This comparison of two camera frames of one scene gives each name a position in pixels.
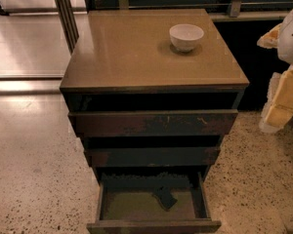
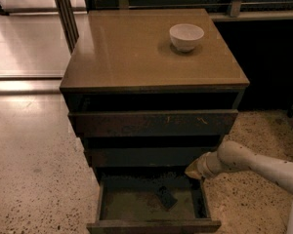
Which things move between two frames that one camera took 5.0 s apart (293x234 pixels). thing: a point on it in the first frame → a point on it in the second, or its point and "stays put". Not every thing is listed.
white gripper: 291,40 → 204,165
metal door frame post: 65,15 stays put
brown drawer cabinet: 142,105 stays put
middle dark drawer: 154,157 stays put
